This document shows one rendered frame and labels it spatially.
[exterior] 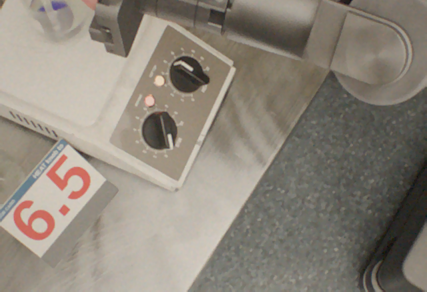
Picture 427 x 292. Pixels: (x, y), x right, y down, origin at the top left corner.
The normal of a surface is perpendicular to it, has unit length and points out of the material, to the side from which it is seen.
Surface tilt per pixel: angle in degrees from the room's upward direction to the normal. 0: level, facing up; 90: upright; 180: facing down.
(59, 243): 0
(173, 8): 68
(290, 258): 0
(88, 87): 0
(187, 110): 30
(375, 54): 39
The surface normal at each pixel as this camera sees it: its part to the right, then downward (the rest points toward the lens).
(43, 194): 0.53, 0.18
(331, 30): -0.44, 0.20
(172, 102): 0.48, -0.04
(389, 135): 0.03, -0.27
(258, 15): -0.20, 0.45
